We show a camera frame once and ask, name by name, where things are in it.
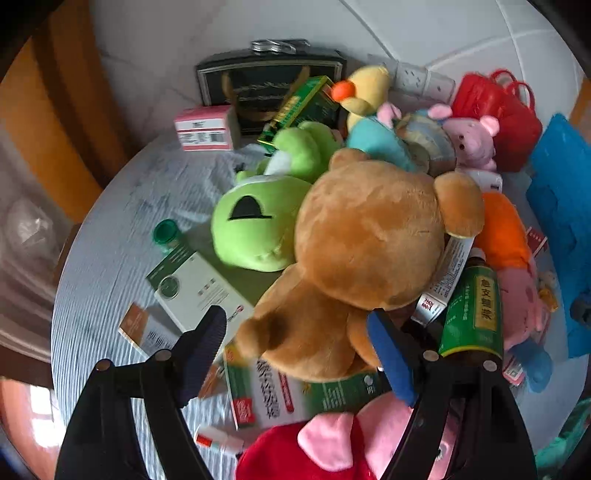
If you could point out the green white red medicine box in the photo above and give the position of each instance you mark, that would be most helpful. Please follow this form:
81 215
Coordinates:
286 397

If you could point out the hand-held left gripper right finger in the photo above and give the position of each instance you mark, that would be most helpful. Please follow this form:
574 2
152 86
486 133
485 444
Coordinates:
388 360

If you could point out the yellow duck plush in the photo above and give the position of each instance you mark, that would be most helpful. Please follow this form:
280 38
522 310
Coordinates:
369 87

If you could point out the green bottle cap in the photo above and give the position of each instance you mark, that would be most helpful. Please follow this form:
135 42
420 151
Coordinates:
166 233

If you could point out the black gift box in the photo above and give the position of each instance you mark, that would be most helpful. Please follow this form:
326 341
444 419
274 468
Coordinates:
258 87

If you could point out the blue plastic crate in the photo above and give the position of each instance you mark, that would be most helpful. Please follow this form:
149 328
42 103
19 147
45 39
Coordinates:
563 207

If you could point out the green yellow medicine box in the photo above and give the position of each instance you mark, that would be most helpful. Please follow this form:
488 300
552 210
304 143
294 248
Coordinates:
300 106

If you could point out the red small suitcase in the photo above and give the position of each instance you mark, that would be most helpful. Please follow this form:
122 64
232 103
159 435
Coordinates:
503 124

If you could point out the wooden door frame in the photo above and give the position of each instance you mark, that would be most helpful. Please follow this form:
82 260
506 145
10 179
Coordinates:
46 115

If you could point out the teal green cloth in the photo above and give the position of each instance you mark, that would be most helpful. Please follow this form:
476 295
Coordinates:
561 445

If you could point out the clear plastic bag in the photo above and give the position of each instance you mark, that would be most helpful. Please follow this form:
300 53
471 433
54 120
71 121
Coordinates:
32 221

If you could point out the pink pig plush centre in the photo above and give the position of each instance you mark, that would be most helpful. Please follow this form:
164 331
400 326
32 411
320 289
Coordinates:
538 240

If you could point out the red white long box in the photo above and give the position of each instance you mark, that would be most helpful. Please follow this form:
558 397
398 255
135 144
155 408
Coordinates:
445 272

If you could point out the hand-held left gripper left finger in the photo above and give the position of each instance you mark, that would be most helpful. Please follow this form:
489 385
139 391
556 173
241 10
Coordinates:
207 350

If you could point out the orange white medicine box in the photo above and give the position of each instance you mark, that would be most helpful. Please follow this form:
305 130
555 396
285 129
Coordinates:
147 330

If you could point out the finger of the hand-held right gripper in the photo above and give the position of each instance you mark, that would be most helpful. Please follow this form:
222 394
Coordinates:
581 309

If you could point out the white wall socket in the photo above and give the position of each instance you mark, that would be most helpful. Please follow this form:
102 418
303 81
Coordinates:
439 86
412 77

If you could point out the orange dressed pink pig plush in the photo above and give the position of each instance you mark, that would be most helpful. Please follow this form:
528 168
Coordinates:
503 230

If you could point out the grey striped curtain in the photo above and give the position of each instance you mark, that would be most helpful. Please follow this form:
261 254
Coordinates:
23 286

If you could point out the light blue dressed plush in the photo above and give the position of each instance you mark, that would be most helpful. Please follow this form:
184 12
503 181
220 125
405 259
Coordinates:
374 138

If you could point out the white cloth covered round desktop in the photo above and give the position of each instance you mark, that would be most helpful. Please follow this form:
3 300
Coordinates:
106 258

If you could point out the brown glass bottle green label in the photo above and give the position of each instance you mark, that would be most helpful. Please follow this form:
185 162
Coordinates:
471 314

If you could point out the green frog plush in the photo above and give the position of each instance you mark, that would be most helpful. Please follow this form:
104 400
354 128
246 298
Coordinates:
258 217

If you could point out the white orange lip balm tube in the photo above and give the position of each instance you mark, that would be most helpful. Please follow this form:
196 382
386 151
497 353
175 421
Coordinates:
217 438

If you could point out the blue plastic spoon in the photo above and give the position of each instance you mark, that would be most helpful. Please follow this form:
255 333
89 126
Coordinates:
538 369

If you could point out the brown teddy bear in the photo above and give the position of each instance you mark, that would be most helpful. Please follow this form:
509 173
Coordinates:
369 240

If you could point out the red dressed pink pig plush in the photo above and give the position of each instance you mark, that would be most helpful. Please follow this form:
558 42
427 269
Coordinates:
323 447

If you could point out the pink white box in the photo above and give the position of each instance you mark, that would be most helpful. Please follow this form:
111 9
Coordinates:
203 127

